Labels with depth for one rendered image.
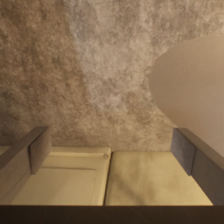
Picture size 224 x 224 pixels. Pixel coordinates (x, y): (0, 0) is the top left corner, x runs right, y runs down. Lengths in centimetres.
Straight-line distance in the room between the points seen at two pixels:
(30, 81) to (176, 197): 94
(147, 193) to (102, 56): 72
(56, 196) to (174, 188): 64
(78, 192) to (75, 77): 62
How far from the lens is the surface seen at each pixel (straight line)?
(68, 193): 103
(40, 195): 109
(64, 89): 87
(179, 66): 76
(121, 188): 98
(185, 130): 17
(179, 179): 102
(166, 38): 71
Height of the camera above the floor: 68
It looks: 50 degrees down
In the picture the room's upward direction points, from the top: 169 degrees counter-clockwise
